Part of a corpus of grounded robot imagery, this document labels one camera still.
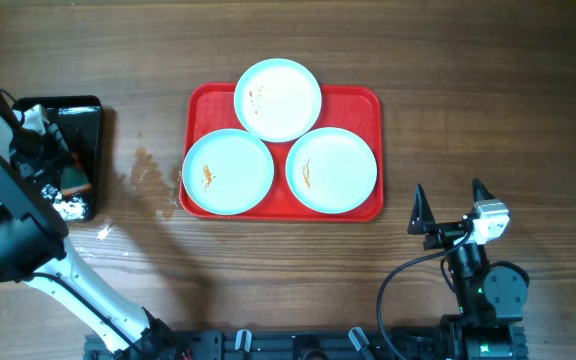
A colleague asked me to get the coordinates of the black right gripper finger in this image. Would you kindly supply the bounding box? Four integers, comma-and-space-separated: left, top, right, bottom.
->
472, 178, 494, 202
407, 184, 436, 235

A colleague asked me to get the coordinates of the orange green sponge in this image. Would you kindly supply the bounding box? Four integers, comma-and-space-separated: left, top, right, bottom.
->
60, 153, 92, 197

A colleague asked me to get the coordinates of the white plate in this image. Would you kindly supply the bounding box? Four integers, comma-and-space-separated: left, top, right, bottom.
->
233, 58, 323, 143
182, 128, 274, 216
285, 127, 378, 214

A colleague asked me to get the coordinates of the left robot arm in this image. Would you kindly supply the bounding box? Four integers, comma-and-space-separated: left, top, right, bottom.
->
0, 88, 193, 359

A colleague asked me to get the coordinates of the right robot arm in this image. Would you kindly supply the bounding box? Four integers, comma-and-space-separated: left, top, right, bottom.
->
398, 178, 529, 360

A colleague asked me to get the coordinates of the black rectangular water tray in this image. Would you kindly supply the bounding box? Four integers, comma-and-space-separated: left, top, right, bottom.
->
13, 95, 104, 222

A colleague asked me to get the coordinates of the red plastic tray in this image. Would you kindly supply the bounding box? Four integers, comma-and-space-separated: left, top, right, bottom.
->
184, 82, 384, 222

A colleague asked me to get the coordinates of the white plate top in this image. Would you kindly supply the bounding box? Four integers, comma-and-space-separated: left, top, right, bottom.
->
233, 58, 323, 143

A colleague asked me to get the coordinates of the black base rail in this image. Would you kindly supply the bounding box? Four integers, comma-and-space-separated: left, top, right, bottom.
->
83, 326, 529, 360

